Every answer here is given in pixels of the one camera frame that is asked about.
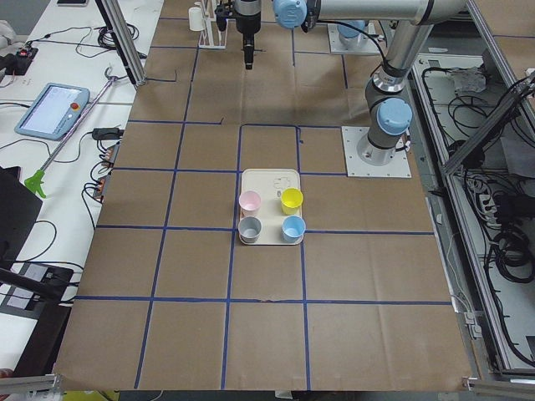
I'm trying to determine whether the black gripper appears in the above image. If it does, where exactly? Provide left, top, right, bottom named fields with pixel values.
left=233, top=0, right=262, bottom=70

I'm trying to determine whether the white green-lined cup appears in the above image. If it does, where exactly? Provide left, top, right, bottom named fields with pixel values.
left=188, top=7, right=205, bottom=32

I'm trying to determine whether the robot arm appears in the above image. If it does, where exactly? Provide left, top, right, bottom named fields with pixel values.
left=337, top=20, right=367, bottom=48
left=273, top=0, right=466, bottom=166

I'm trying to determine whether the pink cup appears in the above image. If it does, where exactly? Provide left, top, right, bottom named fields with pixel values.
left=238, top=190, right=262, bottom=216

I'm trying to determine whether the yellow cup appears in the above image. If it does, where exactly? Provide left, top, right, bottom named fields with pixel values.
left=280, top=187, right=303, bottom=216

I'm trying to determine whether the grey cup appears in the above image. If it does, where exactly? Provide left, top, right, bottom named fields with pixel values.
left=237, top=216, right=262, bottom=244

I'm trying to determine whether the light blue cup right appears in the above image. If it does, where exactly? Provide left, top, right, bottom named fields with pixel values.
left=282, top=215, right=306, bottom=244

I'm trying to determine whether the silver reacher grabber tool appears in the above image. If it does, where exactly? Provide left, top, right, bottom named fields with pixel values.
left=36, top=67, right=120, bottom=176

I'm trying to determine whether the cream plastic tray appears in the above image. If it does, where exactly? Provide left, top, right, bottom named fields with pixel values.
left=241, top=169, right=304, bottom=246

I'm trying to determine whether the black power adapter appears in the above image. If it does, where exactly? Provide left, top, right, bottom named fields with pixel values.
left=91, top=127, right=125, bottom=140

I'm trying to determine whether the blue teach pendant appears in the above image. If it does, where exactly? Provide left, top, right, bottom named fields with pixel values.
left=14, top=83, right=90, bottom=140

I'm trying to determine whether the green plastic tool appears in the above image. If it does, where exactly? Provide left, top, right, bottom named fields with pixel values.
left=24, top=170, right=46, bottom=199

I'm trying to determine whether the black monitor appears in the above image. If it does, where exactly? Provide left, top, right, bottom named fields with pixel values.
left=1, top=168, right=43, bottom=270

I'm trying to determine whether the white wire cup rack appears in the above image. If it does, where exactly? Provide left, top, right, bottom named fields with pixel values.
left=195, top=0, right=227, bottom=50

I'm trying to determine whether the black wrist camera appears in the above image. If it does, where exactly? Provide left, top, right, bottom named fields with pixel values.
left=214, top=1, right=232, bottom=32

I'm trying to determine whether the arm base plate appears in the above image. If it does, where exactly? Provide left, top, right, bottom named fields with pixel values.
left=328, top=23, right=380, bottom=56
left=341, top=126, right=411, bottom=179

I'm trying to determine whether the aluminium frame post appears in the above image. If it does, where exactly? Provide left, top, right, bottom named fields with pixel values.
left=95, top=0, right=146, bottom=87

